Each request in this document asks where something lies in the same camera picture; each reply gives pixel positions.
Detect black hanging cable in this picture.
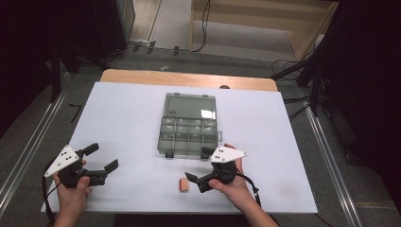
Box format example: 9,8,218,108
190,0,212,53

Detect grey clear compartment box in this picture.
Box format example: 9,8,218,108
156,92,223,159

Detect light wooden shelf unit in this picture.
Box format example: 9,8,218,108
188,0,340,62

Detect person's dark clothing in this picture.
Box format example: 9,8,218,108
113,213,253,227

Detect dark cabinet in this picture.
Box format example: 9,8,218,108
91,0,136,61

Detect person's right hand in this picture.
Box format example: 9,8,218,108
207,143,253,209

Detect person's left hand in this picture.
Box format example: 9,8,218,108
51,160,93,218

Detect metal floor rail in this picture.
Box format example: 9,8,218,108
304,100,363,227
0,74,72,209

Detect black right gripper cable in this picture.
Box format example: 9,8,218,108
235,172,263,207

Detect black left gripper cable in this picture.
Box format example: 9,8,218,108
42,157,61,227

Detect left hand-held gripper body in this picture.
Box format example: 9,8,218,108
44,145,108,189

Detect black floor cables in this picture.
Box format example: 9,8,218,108
270,58,311,122

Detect white table board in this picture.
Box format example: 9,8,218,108
41,81,319,215

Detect black metal stand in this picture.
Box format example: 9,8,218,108
270,46,335,117
48,41,112,103

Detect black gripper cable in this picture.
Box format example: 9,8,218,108
42,157,61,227
235,172,263,207

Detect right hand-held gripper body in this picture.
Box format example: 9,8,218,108
196,145,249,194

